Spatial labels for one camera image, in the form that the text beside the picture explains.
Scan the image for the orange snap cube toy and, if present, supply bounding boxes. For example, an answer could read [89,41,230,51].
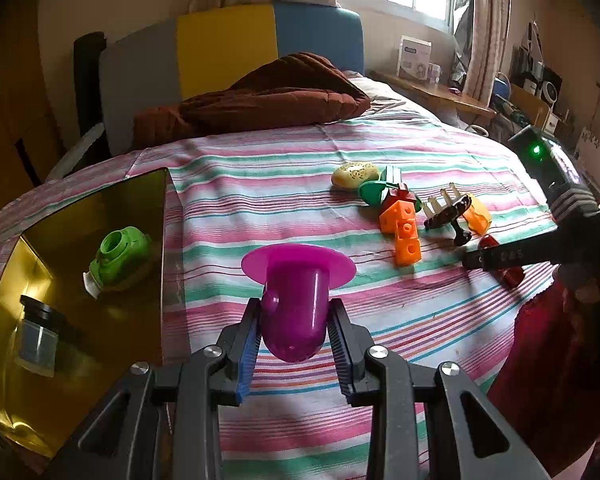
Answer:
[378,185,424,267]

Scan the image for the grey yellow blue headboard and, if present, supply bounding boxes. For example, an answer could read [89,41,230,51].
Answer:
[97,2,365,157]

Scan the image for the orange plastic piece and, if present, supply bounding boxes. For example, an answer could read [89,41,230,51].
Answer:
[462,195,493,235]

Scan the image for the golden box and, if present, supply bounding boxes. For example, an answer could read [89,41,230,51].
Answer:
[0,167,191,461]

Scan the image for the grey curtain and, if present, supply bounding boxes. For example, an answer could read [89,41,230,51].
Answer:
[450,0,512,102]

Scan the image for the yellow oval patterned toy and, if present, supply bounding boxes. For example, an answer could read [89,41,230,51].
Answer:
[331,162,381,192]

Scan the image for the striped bed sheet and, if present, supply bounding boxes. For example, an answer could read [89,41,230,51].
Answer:
[0,105,581,480]

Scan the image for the purple plastic cup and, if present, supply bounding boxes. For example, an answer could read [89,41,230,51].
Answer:
[241,245,357,364]

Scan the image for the wooden nightstand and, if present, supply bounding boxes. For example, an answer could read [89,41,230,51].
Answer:
[370,70,496,122]

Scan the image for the person's red clothing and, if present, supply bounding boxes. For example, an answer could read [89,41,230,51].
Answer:
[487,280,600,480]

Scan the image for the green plastic cup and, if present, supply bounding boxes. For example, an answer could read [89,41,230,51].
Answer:
[358,165,421,211]

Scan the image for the red translucent plastic piece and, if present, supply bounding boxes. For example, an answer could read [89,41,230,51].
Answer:
[475,234,525,288]

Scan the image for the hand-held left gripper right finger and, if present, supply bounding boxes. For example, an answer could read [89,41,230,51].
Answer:
[327,298,551,480]

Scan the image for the person's right hand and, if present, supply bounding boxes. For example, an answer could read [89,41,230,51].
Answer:
[554,259,600,307]

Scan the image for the wooden wardrobe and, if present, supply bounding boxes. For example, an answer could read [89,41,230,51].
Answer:
[0,5,67,216]

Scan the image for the cluttered shelf unit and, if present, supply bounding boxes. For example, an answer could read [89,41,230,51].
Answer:
[510,20,567,111]

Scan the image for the white pillow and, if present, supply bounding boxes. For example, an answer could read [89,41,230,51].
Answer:
[345,72,412,112]

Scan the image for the black-lidded clear jar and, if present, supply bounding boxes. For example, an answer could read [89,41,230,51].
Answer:
[15,295,79,377]

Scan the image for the brown quilt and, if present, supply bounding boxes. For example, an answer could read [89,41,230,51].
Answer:
[132,51,372,149]

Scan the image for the white carton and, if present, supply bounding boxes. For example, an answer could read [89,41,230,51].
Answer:
[397,35,434,81]

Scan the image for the cardboard box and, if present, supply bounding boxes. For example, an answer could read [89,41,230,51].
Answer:
[507,82,562,132]

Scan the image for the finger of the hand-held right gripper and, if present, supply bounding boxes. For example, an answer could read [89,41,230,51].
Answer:
[461,232,569,272]

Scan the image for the green round plastic toy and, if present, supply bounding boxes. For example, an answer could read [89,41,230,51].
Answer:
[82,227,154,302]

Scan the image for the black upright board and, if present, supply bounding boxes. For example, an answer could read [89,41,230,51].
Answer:
[73,31,109,161]

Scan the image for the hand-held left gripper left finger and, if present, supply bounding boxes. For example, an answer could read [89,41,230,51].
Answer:
[45,297,263,480]

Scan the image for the brown hair claw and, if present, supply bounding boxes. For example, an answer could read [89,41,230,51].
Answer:
[422,187,474,247]

